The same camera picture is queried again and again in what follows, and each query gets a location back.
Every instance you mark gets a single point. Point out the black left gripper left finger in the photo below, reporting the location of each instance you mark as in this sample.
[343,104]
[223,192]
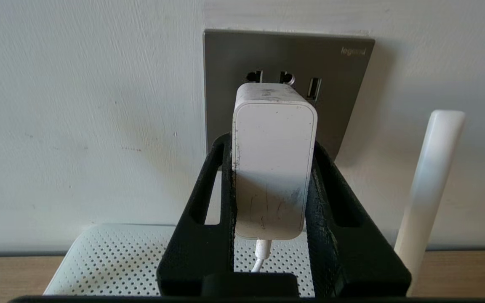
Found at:
[200,244]

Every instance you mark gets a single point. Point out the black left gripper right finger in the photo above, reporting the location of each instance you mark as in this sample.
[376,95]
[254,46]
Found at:
[352,252]

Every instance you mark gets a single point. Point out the white power adapter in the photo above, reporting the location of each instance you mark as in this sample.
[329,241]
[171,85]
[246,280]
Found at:
[274,160]

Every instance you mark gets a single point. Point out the white router with antennas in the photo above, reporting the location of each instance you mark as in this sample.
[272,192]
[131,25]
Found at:
[120,261]

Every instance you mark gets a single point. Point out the grey wall socket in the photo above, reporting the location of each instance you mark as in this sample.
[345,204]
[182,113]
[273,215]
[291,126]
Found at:
[225,63]

